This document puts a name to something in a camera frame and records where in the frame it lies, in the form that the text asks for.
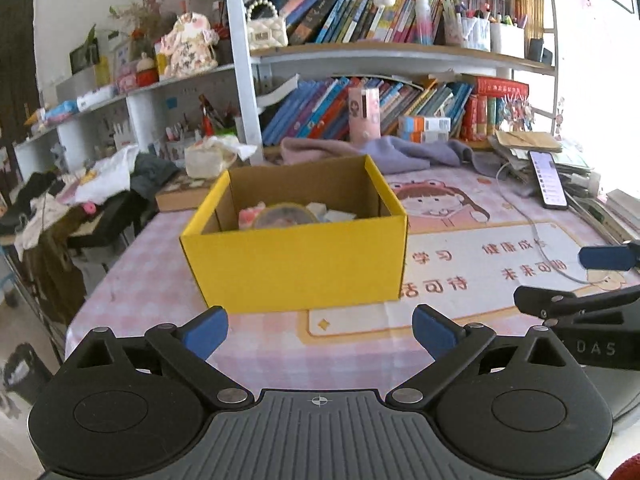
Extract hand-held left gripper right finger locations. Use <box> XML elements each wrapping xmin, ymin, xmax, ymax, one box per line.
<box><xmin>387</xmin><ymin>304</ymin><xmax>576</xmax><ymax>407</ymax></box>

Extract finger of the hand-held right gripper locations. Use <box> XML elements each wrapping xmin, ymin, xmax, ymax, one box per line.
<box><xmin>513</xmin><ymin>285</ymin><xmax>640</xmax><ymax>320</ymax></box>
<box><xmin>578</xmin><ymin>242</ymin><xmax>640</xmax><ymax>272</ymax></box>

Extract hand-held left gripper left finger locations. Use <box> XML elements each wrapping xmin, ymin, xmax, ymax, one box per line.
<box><xmin>65</xmin><ymin>305</ymin><xmax>253</xmax><ymax>407</ymax></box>

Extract yellow cardboard box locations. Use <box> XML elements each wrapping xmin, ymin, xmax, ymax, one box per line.
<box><xmin>179</xmin><ymin>154</ymin><xmax>409</xmax><ymax>315</ymax></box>

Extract pink plush toy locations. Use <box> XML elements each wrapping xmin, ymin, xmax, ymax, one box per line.
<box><xmin>237</xmin><ymin>201</ymin><xmax>266</xmax><ymax>228</ymax></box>

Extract yellow tape roll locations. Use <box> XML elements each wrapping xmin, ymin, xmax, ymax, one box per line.
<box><xmin>252</xmin><ymin>203</ymin><xmax>321</xmax><ymax>230</ymax></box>

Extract pink cylinder container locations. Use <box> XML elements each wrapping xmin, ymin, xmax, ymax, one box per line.
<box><xmin>348</xmin><ymin>86</ymin><xmax>381</xmax><ymax>142</ymax></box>

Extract stack of books and papers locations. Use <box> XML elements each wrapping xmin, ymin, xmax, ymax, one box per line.
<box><xmin>565</xmin><ymin>187</ymin><xmax>640</xmax><ymax>246</ymax></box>

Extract black smartphone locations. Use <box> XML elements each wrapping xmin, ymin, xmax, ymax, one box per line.
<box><xmin>528</xmin><ymin>150</ymin><xmax>569</xmax><ymax>210</ymax></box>

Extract stack of paper documents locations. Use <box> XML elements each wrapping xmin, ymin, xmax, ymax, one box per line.
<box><xmin>500</xmin><ymin>145</ymin><xmax>593</xmax><ymax>196</ymax></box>

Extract red garment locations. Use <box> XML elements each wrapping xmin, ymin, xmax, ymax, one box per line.
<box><xmin>607</xmin><ymin>452</ymin><xmax>640</xmax><ymax>480</ymax></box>

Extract wooden chessboard box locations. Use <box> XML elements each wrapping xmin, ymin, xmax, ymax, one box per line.
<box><xmin>155</xmin><ymin>172</ymin><xmax>223</xmax><ymax>211</ymax></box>

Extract brown kraft paper envelopes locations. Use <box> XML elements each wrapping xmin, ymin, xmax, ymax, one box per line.
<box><xmin>495</xmin><ymin>130</ymin><xmax>563</xmax><ymax>153</ymax></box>

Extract black side table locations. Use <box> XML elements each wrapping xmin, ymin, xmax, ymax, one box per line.
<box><xmin>65</xmin><ymin>192</ymin><xmax>161</xmax><ymax>261</ymax></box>

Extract cream cloth tissue box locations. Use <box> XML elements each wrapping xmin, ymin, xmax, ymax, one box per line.
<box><xmin>184</xmin><ymin>136</ymin><xmax>258</xmax><ymax>179</ymax></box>

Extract colourful paper ornament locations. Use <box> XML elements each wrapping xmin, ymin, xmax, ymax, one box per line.
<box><xmin>497</xmin><ymin>92</ymin><xmax>535</xmax><ymax>133</ymax></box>

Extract pile of clothes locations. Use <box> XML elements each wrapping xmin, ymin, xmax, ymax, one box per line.
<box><xmin>15</xmin><ymin>145</ymin><xmax>181</xmax><ymax>241</ymax></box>

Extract black trash bin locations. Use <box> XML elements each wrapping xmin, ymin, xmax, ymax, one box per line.
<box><xmin>2</xmin><ymin>342</ymin><xmax>53</xmax><ymax>418</ymax></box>

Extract pink and purple cloth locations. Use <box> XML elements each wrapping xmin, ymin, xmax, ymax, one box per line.
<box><xmin>280</xmin><ymin>136</ymin><xmax>501</xmax><ymax>176</ymax></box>

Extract small pen holder with pens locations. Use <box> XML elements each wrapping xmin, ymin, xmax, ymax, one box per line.
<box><xmin>165</xmin><ymin>125</ymin><xmax>201</xmax><ymax>158</ymax></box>

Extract red boxed book set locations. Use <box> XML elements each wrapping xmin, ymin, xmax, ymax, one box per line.
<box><xmin>460</xmin><ymin>77</ymin><xmax>530</xmax><ymax>142</ymax></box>

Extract orange blue white carton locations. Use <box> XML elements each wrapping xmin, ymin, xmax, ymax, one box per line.
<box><xmin>398</xmin><ymin>116</ymin><xmax>452</xmax><ymax>132</ymax></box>
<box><xmin>397</xmin><ymin>130</ymin><xmax>450</xmax><ymax>144</ymax></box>

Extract black device on shelf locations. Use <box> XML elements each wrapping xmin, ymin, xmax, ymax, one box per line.
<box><xmin>527</xmin><ymin>37</ymin><xmax>553</xmax><ymax>63</ymax></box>

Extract white side shelf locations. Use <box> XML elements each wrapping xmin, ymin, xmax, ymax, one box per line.
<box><xmin>12</xmin><ymin>62</ymin><xmax>236</xmax><ymax>171</ymax></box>

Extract plain white pen holder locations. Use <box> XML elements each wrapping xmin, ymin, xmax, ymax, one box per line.
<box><xmin>490</xmin><ymin>20</ymin><xmax>526</xmax><ymax>58</ymax></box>

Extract row of colourful children's books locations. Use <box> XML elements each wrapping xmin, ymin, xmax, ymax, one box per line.
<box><xmin>262</xmin><ymin>76</ymin><xmax>473</xmax><ymax>146</ymax></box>

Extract white metal bookshelf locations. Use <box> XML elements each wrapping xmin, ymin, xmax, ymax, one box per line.
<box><xmin>223</xmin><ymin>0</ymin><xmax>558</xmax><ymax>166</ymax></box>

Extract white wet wipes pack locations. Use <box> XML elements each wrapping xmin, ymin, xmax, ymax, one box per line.
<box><xmin>77</xmin><ymin>85</ymin><xmax>118</xmax><ymax>111</ymax></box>

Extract blue wet wipes pack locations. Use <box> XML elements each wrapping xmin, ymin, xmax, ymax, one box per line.
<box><xmin>45</xmin><ymin>101</ymin><xmax>80</xmax><ymax>123</ymax></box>

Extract red round ornament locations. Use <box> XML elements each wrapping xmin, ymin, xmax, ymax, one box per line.
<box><xmin>136</xmin><ymin>52</ymin><xmax>160</xmax><ymax>87</ymax></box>

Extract white pen holder with pens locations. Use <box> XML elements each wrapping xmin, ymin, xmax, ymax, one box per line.
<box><xmin>445</xmin><ymin>0</ymin><xmax>491</xmax><ymax>51</ymax></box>

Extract pink blue gradient bottle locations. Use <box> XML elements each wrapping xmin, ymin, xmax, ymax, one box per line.
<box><xmin>414</xmin><ymin>0</ymin><xmax>434</xmax><ymax>45</ymax></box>

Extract cream quilted handbag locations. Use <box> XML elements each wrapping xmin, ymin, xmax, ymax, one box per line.
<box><xmin>246</xmin><ymin>0</ymin><xmax>289</xmax><ymax>51</ymax></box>

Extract dried flower bunch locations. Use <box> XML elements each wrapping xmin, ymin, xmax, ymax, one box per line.
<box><xmin>110</xmin><ymin>0</ymin><xmax>166</xmax><ymax>46</ymax></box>

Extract dark wooden door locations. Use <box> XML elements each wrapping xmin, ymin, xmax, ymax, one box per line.
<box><xmin>0</xmin><ymin>0</ymin><xmax>41</xmax><ymax>201</ymax></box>

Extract row of thin picture books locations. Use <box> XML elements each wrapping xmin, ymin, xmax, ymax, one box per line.
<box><xmin>277</xmin><ymin>0</ymin><xmax>448</xmax><ymax>45</ymax></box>

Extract white charging cable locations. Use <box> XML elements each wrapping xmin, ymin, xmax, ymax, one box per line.
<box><xmin>497</xmin><ymin>160</ymin><xmax>587</xmax><ymax>282</ymax></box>

